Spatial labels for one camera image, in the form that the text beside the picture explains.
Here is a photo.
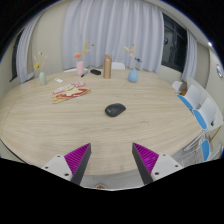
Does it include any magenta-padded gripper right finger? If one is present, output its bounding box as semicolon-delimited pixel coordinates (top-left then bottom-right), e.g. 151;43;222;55
132;142;184;185

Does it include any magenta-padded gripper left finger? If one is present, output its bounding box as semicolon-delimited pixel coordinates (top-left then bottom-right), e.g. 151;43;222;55
42;143;92;186

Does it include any black computer mouse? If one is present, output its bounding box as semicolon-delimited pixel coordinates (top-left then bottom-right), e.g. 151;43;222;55
104;102;127;118

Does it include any colourful printed mouse pad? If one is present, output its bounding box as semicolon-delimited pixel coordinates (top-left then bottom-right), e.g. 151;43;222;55
51;81;92;105

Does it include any group of white blue chairs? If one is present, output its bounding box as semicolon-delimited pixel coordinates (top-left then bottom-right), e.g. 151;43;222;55
171;77;224;163

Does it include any blue vase with flowers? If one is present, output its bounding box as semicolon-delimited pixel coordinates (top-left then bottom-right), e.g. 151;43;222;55
123;43;144;84

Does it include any green vase with flowers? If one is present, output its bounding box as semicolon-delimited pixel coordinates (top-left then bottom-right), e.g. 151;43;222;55
32;51;48;86

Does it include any pink vase with flowers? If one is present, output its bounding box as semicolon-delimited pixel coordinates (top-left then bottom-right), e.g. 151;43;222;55
73;40;95;77

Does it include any bronze drink bottle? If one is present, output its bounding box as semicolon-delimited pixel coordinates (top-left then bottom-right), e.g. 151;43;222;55
102;53;113;80

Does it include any narrow white curtain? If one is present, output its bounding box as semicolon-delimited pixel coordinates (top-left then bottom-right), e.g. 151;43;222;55
15;13;44;84
181;30;198;83

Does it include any dark window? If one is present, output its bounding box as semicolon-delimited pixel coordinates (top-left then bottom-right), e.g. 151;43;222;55
161;13;188;74
9;29;24;83

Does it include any wide white curtain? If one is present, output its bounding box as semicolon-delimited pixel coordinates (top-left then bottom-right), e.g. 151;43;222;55
62;0;165;74

